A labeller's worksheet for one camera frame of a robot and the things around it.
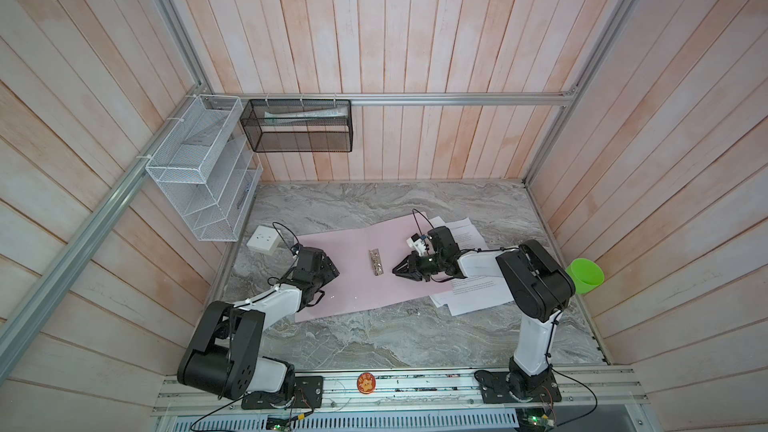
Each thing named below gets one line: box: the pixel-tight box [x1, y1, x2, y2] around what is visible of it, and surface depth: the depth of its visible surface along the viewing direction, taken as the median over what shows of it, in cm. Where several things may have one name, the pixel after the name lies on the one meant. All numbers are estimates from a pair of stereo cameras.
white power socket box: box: [246, 225, 281, 255], surface depth 101 cm
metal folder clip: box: [368, 248, 384, 276], surface depth 98 cm
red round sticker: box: [356, 372, 377, 395], surface depth 76 cm
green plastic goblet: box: [565, 258, 605, 295], surface depth 80 cm
